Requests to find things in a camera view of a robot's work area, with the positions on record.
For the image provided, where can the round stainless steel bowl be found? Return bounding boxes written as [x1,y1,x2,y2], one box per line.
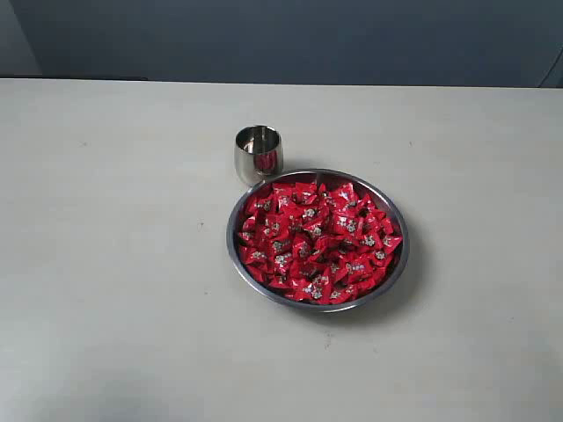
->
[225,168,411,314]

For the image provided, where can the pile of red wrapped candies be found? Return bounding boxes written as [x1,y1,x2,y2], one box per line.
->
[237,178,404,304]

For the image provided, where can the stainless steel cup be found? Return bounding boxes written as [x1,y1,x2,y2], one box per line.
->
[234,125,283,186]

